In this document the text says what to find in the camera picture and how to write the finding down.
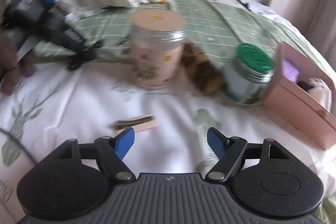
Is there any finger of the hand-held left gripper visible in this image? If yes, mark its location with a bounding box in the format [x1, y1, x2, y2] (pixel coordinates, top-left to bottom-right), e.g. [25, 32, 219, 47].
[66, 53, 95, 71]
[79, 40, 104, 60]

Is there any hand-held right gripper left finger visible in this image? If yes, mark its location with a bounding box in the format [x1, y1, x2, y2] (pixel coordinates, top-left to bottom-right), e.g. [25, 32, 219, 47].
[62, 127, 136, 183]

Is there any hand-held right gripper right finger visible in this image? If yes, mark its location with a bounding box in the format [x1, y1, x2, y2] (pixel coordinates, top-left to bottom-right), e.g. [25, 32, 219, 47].
[205, 127, 280, 183]

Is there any pink cardboard box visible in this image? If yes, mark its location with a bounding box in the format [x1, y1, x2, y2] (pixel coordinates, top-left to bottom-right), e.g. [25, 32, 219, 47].
[262, 42, 336, 151]

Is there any pink purple heart sponge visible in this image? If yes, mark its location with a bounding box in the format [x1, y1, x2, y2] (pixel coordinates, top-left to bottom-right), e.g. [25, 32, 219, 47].
[283, 60, 300, 83]

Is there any small black soft item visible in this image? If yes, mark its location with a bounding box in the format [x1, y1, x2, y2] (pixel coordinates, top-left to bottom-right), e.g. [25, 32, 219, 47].
[297, 80, 316, 91]

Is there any pale pink plush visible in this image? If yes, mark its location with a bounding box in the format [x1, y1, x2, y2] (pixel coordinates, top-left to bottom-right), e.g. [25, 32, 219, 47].
[307, 78, 333, 112]

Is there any person's left hand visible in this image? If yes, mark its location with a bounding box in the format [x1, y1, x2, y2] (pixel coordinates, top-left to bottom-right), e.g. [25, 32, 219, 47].
[0, 28, 36, 95]

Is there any flat pink black block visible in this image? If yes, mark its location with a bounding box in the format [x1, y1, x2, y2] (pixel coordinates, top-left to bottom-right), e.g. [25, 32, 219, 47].
[112, 115, 159, 133]

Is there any green white printed bedspread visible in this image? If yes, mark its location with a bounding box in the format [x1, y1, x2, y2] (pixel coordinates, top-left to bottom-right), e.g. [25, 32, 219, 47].
[0, 0, 336, 224]

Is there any beige jar silver lid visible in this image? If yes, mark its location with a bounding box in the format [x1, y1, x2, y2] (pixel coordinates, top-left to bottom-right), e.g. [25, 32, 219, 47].
[130, 9, 185, 90]

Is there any green lid glass jar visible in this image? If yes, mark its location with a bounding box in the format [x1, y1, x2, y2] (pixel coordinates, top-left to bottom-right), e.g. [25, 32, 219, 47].
[222, 43, 276, 106]

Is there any brown fuzzy hair claw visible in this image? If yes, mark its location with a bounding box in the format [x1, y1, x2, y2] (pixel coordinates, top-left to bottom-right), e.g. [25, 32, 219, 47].
[181, 39, 225, 94]

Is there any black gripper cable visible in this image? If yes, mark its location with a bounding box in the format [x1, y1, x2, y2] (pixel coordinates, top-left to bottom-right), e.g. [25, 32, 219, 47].
[0, 129, 38, 165]

